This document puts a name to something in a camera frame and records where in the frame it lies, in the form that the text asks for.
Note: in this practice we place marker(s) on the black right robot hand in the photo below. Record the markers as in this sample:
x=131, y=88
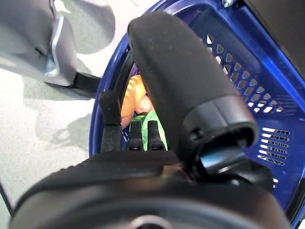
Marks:
x=178, y=83

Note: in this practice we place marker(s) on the blue plastic shopping basket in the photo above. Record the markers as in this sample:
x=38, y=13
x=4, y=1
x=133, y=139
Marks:
x=214, y=26

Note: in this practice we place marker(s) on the brown potato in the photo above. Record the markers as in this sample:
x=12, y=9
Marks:
x=145, y=107

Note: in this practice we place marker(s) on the green white napa cabbage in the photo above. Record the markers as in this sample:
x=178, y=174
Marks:
x=152, y=117

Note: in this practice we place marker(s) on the yellow-orange corn cob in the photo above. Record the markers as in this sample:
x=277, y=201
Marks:
x=133, y=95

